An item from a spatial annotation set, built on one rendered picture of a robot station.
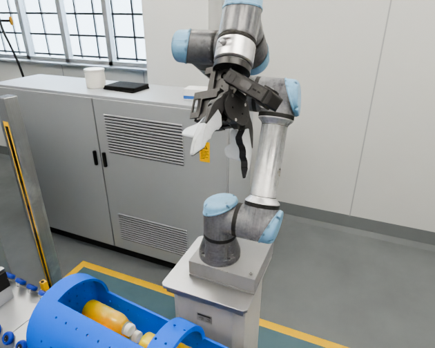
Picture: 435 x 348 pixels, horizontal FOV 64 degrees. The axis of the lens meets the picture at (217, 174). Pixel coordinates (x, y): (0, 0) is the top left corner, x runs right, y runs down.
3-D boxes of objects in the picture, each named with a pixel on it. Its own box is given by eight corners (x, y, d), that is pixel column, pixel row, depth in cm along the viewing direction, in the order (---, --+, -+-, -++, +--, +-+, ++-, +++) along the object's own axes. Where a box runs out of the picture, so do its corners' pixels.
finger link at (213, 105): (206, 139, 59) (230, 112, 64) (214, 139, 58) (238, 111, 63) (193, 115, 57) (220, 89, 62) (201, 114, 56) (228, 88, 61)
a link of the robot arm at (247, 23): (268, 10, 72) (261, -22, 64) (260, 58, 70) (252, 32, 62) (231, 11, 74) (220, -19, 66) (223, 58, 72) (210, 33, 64)
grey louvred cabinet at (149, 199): (67, 204, 398) (39, 73, 335) (246, 250, 322) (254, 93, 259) (27, 229, 353) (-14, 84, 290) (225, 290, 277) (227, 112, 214)
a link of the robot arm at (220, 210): (210, 219, 130) (210, 186, 125) (245, 226, 126) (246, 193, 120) (197, 236, 120) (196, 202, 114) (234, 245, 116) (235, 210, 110)
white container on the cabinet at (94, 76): (95, 84, 290) (92, 66, 284) (110, 85, 284) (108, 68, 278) (81, 88, 277) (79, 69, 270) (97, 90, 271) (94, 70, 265)
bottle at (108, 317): (78, 320, 117) (117, 342, 109) (84, 300, 117) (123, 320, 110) (92, 316, 123) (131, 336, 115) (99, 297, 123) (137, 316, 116)
